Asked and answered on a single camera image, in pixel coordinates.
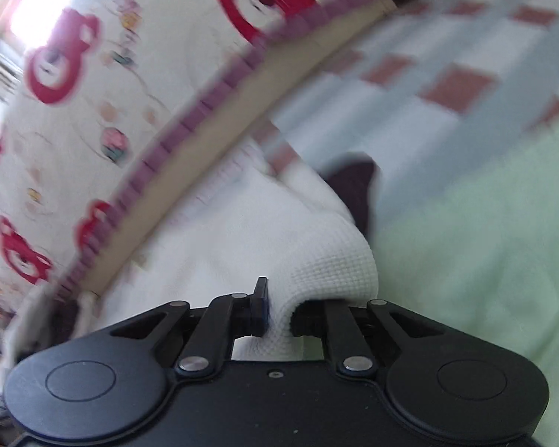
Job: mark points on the light green blanket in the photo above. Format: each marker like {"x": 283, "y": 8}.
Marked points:
{"x": 470, "y": 242}

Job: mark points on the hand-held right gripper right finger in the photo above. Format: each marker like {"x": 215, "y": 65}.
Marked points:
{"x": 335, "y": 330}

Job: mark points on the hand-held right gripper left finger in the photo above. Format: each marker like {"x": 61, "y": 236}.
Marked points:
{"x": 262, "y": 309}

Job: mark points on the dark brown cloth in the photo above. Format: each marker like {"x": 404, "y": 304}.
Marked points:
{"x": 356, "y": 186}

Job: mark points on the striped checked rug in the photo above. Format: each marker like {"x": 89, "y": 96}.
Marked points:
{"x": 447, "y": 56}

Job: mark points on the cream waffle pajama top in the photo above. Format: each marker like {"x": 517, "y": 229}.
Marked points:
{"x": 242, "y": 233}

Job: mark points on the bear print quilt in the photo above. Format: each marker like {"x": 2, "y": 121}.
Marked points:
{"x": 167, "y": 56}

